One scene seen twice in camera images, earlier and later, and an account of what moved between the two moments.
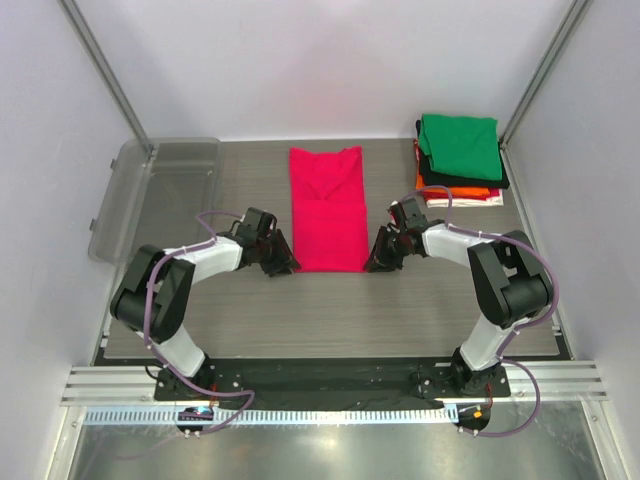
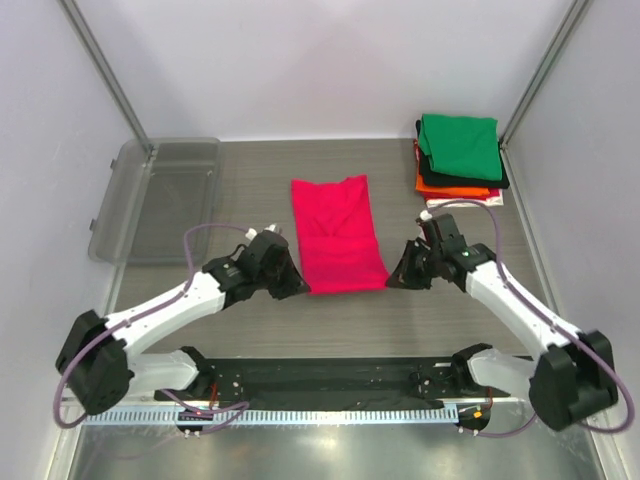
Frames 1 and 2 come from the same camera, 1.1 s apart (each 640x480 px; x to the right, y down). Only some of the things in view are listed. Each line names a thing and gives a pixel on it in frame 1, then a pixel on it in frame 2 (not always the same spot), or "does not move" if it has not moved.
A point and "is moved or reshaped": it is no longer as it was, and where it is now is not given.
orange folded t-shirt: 461,190 does not move
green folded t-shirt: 466,146 does not move
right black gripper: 380,261 → 405,276
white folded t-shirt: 493,201 does not move
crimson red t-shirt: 329,221 is moved or reshaped
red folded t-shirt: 417,151 does not move
